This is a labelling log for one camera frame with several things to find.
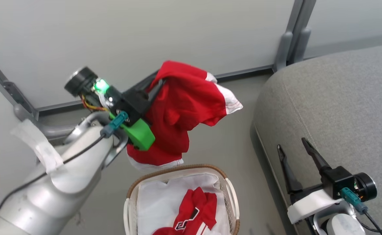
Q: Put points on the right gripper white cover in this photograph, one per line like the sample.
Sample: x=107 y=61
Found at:
x=338 y=182

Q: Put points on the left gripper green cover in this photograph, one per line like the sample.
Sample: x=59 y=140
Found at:
x=135 y=104

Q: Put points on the red garment with white trim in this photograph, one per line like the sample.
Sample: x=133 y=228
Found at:
x=184 y=104

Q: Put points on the red jersey with lettering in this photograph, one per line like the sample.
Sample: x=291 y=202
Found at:
x=197 y=205

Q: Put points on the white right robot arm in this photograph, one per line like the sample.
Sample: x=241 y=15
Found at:
x=344 y=227

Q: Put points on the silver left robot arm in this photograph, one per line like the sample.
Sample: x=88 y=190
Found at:
x=47 y=202

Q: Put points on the white basket with brown rim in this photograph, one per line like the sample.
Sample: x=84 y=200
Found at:
x=233 y=199

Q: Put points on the white basket liner cloth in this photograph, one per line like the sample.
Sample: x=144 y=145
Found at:
x=158 y=202

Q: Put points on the grey fabric sofa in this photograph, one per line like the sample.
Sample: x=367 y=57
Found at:
x=341 y=98

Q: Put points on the grey partition foot tube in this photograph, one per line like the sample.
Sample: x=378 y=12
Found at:
x=53 y=130

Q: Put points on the white tape strip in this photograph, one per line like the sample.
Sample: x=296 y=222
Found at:
x=43 y=150

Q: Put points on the grey slanted partition post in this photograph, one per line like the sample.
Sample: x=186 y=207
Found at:
x=11 y=88

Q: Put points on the grey double partition post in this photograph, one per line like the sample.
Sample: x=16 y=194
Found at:
x=300 y=16

